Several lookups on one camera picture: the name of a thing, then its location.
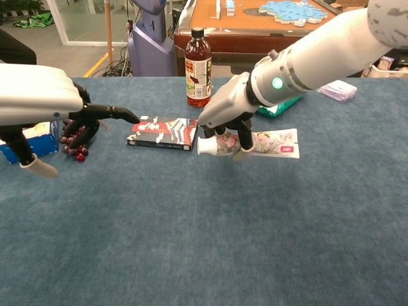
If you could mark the red grape bunch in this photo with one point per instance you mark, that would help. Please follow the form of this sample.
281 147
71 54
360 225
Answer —
68 154

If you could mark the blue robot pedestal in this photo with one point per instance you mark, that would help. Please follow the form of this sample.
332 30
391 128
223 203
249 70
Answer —
150 48

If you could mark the blue cookie box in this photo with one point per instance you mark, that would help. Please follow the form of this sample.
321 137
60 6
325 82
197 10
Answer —
41 143

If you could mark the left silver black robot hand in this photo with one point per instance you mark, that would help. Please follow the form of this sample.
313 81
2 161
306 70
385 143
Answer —
35 92

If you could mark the dark drink bottle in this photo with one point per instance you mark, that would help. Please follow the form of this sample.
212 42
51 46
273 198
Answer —
197 70

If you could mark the green wet wipes pack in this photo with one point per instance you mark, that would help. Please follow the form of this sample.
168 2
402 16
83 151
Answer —
280 106

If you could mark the wooden pole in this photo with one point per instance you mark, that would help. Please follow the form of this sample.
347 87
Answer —
109 32

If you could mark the black trouser leg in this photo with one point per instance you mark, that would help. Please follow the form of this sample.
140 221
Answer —
16 51

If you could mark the brown mahjong table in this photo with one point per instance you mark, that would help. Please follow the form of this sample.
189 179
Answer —
248 38

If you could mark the blue carpet mat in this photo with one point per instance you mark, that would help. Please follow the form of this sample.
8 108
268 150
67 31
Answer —
204 223

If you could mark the green crumpled cloth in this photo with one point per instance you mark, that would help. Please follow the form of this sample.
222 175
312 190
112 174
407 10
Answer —
35 19

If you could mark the white floral toothpaste tube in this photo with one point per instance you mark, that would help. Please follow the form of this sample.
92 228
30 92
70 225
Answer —
274 143

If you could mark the white storage bin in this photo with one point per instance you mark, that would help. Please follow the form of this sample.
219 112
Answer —
382 68

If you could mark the small purple tissue pack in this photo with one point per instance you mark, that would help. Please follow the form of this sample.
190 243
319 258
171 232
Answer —
338 90

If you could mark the blue white tile row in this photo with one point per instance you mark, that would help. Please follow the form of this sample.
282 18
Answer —
230 4

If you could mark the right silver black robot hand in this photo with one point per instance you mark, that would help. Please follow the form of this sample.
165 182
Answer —
226 102

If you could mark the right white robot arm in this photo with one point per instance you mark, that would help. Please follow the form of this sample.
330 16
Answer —
328 54

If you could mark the white framed glass partition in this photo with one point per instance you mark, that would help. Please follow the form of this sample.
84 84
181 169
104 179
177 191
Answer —
60 25

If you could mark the black red flat box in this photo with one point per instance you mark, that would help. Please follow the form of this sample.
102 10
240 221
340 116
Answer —
169 132

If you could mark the blue mahjong tile heap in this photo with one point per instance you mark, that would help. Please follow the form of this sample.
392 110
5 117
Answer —
293 9

